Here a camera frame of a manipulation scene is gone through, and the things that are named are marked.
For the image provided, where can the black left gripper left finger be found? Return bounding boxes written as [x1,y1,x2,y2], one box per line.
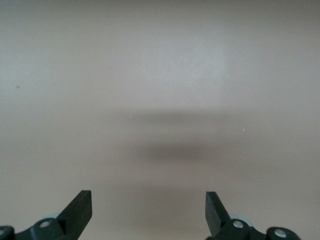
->
[0,189,93,240]

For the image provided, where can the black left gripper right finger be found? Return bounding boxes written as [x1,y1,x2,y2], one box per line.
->
[205,191,301,240]

